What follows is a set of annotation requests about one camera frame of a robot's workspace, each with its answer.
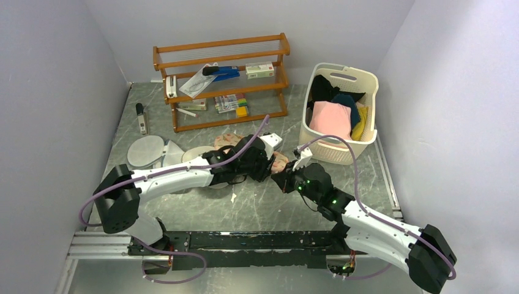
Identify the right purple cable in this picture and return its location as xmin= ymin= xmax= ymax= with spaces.
xmin=294 ymin=135 xmax=457 ymax=282

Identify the small white box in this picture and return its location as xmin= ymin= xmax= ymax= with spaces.
xmin=177 ymin=99 xmax=207 ymax=111

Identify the white red pen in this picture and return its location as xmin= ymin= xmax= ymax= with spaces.
xmin=176 ymin=108 xmax=199 ymax=118

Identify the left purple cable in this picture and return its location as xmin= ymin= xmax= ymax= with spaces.
xmin=78 ymin=115 xmax=271 ymax=284

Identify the purple cable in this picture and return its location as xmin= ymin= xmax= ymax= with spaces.
xmin=78 ymin=115 xmax=271 ymax=284
xmin=294 ymin=135 xmax=457 ymax=282

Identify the pink folded cloth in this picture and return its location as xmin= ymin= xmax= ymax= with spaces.
xmin=309 ymin=101 xmax=352 ymax=140

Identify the black silver marker device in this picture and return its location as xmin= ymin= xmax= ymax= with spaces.
xmin=135 ymin=103 xmax=148 ymax=135

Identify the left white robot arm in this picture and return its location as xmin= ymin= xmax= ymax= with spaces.
xmin=94 ymin=134 xmax=282 ymax=255

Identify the beige round laundry bag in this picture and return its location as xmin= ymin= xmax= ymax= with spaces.
xmin=182 ymin=146 xmax=216 ymax=163

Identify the black garment in basket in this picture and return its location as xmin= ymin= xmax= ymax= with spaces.
xmin=307 ymin=75 xmax=365 ymax=110

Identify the aluminium frame rail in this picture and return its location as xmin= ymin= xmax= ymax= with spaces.
xmin=54 ymin=231 xmax=435 ymax=294

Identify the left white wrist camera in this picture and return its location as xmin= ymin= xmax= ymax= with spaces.
xmin=260 ymin=133 xmax=283 ymax=152

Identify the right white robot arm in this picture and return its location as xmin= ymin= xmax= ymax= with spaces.
xmin=272 ymin=164 xmax=457 ymax=293

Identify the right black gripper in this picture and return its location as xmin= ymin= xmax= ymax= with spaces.
xmin=272 ymin=159 xmax=321 ymax=204

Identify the clear plastic packet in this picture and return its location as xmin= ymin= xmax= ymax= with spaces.
xmin=179 ymin=62 xmax=218 ymax=99

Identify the yellow cloth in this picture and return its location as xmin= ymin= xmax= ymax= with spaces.
xmin=351 ymin=107 xmax=369 ymax=141

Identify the white green box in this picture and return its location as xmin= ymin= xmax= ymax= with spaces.
xmin=245 ymin=61 xmax=275 ymax=79

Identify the blue stapler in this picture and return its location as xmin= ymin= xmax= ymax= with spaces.
xmin=202 ymin=66 xmax=240 ymax=82

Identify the wooden shelf rack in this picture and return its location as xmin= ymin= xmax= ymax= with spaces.
xmin=152 ymin=32 xmax=291 ymax=133

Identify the dark teal cloth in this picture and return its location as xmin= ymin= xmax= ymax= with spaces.
xmin=331 ymin=94 xmax=361 ymax=128

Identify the floral mesh laundry bag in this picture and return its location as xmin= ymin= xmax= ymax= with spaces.
xmin=214 ymin=133 xmax=289 ymax=174

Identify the highlighter marker pack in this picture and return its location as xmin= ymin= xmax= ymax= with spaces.
xmin=214 ymin=94 xmax=248 ymax=114

